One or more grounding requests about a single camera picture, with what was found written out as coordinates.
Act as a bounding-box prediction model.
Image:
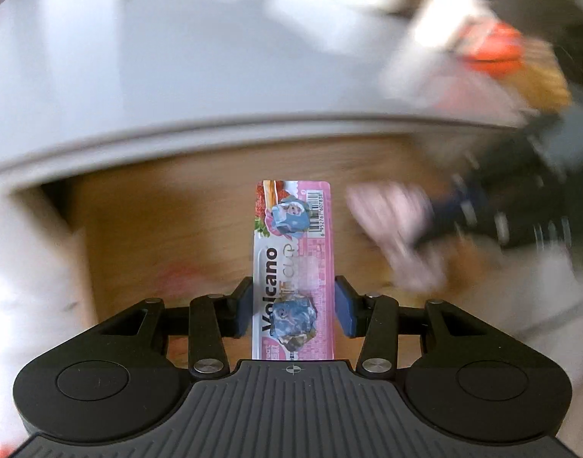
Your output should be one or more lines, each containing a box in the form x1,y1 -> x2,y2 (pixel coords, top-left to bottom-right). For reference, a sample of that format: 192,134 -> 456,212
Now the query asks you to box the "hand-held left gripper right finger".
333,275 -> 500,381

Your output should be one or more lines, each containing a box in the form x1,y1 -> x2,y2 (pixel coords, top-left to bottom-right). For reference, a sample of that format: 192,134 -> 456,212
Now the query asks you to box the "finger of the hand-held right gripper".
411,222 -> 512,253
430,172 -> 507,231

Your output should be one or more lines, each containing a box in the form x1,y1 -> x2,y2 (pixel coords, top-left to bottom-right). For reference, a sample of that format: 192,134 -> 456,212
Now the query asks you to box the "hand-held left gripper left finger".
84,277 -> 252,381

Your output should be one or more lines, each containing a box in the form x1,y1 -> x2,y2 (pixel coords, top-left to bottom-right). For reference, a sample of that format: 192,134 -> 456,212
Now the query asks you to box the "pale pink packet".
348,184 -> 449,293

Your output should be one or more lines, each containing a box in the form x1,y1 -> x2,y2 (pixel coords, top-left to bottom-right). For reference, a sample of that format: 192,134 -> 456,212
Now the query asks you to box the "pink snack packet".
251,179 -> 338,361

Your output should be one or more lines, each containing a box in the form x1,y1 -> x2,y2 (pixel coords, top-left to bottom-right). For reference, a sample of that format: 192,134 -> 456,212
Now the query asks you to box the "wooden drawer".
39,136 -> 464,344

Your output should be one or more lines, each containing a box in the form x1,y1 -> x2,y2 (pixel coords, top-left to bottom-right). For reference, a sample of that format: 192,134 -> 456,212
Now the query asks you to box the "tan snack packet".
513,40 -> 573,113

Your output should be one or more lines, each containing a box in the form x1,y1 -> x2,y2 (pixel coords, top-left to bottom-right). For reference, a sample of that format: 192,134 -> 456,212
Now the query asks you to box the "orange plastic bowl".
457,21 -> 525,78

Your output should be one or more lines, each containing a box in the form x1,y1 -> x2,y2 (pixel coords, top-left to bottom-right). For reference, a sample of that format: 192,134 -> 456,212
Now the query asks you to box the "white table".
0,0 -> 535,194

